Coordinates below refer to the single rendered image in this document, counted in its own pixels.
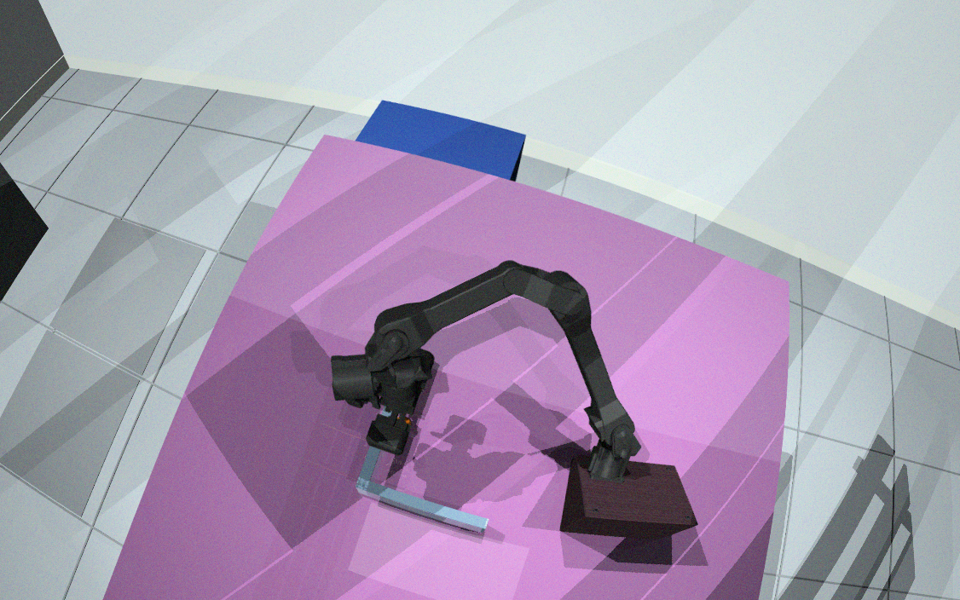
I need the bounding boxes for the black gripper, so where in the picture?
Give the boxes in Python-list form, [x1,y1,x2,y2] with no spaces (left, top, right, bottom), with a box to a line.
[366,349,435,456]

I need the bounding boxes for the clear l-shaped low wall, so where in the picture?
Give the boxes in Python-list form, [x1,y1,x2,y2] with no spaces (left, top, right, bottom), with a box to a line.
[357,450,483,533]

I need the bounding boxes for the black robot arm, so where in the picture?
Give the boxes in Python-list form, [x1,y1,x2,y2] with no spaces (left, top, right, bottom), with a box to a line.
[331,260,641,483]

